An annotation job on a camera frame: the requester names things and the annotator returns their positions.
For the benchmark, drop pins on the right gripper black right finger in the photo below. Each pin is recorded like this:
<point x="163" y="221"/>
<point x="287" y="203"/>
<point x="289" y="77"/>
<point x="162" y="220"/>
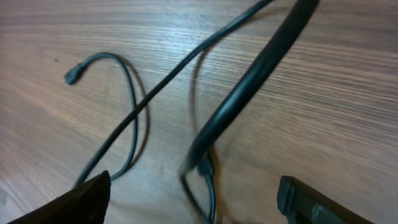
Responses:
<point x="300" y="203"/>

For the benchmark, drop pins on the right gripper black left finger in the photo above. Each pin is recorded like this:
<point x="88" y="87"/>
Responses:
<point x="86" y="203"/>

